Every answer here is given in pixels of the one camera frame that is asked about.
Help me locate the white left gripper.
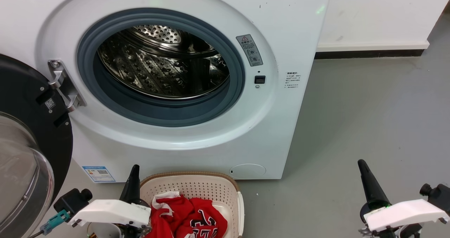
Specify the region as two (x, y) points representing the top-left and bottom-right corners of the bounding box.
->
(68, 165), (152, 229)

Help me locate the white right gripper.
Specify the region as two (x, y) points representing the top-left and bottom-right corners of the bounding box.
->
(358, 159), (450, 232)

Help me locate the red and white jersey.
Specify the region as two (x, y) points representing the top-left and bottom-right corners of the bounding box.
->
(145, 191), (228, 238)

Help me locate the beige perforated laundry basket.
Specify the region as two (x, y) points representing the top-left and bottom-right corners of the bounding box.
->
(140, 172), (245, 238)

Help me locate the stainless steel washing machine drum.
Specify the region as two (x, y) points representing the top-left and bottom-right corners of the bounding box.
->
(97, 25), (231, 99)

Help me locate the black glass washer door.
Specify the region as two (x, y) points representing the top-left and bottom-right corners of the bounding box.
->
(0, 54), (73, 238)

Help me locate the blue energy label sticker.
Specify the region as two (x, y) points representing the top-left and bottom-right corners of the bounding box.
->
(82, 166), (116, 183)

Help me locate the grey rubber door gasket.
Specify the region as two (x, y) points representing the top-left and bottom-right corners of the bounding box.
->
(77, 8), (246, 127)

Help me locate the white front-load washing machine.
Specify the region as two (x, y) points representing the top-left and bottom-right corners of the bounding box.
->
(0, 0), (333, 183)

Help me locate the round white filter cover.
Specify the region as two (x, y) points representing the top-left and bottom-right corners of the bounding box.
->
(229, 163), (266, 179)

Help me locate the metal door hinge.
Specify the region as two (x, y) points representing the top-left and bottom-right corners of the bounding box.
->
(47, 59), (86, 112)

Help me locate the small printed text label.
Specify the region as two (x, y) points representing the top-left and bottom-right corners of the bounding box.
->
(285, 71), (300, 90)

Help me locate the grey warning sticker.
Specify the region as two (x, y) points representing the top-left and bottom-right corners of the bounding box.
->
(236, 34), (263, 67)

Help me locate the teal cable connector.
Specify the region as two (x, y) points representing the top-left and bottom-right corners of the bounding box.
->
(40, 210), (71, 236)

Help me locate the black wall baseboard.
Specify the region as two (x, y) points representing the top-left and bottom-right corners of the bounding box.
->
(314, 49), (425, 60)

